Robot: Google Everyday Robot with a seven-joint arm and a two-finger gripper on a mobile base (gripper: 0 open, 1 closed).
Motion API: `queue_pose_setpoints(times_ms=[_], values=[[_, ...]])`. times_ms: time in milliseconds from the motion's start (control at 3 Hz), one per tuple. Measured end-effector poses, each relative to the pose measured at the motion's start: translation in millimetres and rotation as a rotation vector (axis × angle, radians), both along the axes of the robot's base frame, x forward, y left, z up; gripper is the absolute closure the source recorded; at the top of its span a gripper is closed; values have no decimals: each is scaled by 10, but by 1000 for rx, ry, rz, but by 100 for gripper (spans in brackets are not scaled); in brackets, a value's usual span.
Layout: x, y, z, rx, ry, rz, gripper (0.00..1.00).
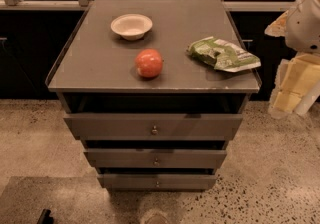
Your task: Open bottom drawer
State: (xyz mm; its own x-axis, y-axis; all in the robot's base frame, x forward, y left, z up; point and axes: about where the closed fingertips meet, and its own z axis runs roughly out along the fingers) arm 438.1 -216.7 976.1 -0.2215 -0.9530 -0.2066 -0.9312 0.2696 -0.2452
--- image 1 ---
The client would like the grey bottom drawer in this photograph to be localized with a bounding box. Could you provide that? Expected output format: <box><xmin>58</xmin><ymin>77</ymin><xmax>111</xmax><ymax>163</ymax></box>
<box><xmin>97</xmin><ymin>174</ymin><xmax>216</xmax><ymax>191</ymax></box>

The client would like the grey drawer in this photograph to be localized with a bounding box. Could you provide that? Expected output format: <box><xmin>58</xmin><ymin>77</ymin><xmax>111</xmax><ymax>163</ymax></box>
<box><xmin>64</xmin><ymin>113</ymin><xmax>242</xmax><ymax>141</ymax></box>
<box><xmin>84</xmin><ymin>149</ymin><xmax>226</xmax><ymax>169</ymax></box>
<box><xmin>97</xmin><ymin>174</ymin><xmax>216</xmax><ymax>191</ymax></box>

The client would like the round robot base part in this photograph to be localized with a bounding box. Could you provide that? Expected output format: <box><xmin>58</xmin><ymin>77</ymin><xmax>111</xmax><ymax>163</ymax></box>
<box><xmin>140</xmin><ymin>209</ymin><xmax>170</xmax><ymax>224</ymax></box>

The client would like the grey drawer cabinet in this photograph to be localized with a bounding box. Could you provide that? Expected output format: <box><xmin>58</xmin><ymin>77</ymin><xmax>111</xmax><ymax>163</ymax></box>
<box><xmin>46</xmin><ymin>0</ymin><xmax>260</xmax><ymax>176</ymax></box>

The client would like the grey middle drawer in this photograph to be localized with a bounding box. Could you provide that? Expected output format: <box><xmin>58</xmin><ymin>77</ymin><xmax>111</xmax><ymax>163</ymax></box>
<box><xmin>84</xmin><ymin>149</ymin><xmax>226</xmax><ymax>169</ymax></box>

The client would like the grey top drawer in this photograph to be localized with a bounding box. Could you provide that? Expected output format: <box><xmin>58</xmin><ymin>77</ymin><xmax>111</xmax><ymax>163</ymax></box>
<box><xmin>64</xmin><ymin>113</ymin><xmax>242</xmax><ymax>141</ymax></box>

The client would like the green chip bag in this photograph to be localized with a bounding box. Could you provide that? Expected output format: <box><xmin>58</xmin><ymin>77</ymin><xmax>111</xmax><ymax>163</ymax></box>
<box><xmin>187</xmin><ymin>37</ymin><xmax>261</xmax><ymax>73</ymax></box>

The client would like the red apple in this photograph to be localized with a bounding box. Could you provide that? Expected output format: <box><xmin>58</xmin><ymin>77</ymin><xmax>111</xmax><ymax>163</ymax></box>
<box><xmin>135</xmin><ymin>49</ymin><xmax>163</xmax><ymax>78</ymax></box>

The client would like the white paper bowl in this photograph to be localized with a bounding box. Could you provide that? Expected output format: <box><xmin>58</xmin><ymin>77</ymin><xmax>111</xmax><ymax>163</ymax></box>
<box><xmin>110</xmin><ymin>14</ymin><xmax>153</xmax><ymax>41</ymax></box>

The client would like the black object on floor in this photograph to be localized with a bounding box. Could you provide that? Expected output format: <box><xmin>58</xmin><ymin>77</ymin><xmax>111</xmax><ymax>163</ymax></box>
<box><xmin>37</xmin><ymin>209</ymin><xmax>54</xmax><ymax>224</ymax></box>

